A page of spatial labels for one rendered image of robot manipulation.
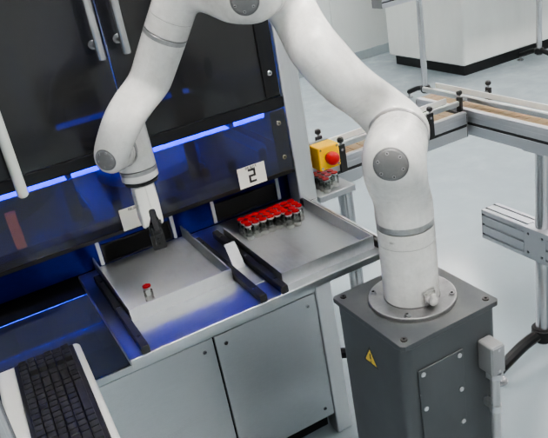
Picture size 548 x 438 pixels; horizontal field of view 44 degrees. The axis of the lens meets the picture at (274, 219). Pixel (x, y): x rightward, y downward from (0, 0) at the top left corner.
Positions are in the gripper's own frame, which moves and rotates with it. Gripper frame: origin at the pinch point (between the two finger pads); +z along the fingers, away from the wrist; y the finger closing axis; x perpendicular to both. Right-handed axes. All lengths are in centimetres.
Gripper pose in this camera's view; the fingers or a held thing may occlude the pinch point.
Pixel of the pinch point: (158, 240)
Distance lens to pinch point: 161.4
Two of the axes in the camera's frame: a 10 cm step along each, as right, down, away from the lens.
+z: 1.8, 9.0, 4.0
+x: 9.3, -2.9, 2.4
